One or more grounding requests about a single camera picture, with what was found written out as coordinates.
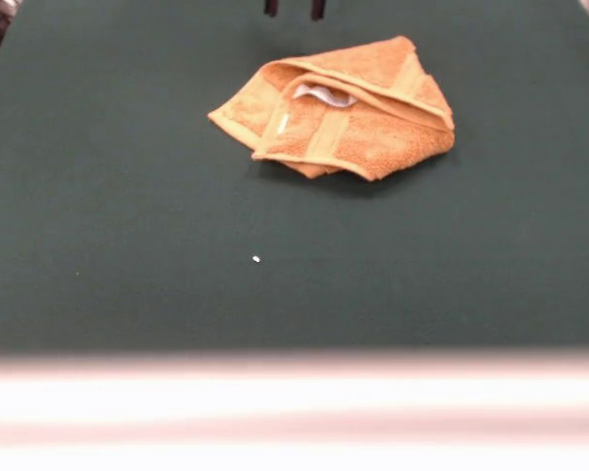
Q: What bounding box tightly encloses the orange terry towel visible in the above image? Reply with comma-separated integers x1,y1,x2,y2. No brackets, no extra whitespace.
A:
206,34,456,183

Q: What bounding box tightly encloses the dark green table cloth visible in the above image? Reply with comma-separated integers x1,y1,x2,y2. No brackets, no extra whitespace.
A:
0,0,589,355

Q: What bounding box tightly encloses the white blurred foreground edge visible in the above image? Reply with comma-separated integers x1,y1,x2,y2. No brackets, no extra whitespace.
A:
0,348,589,471

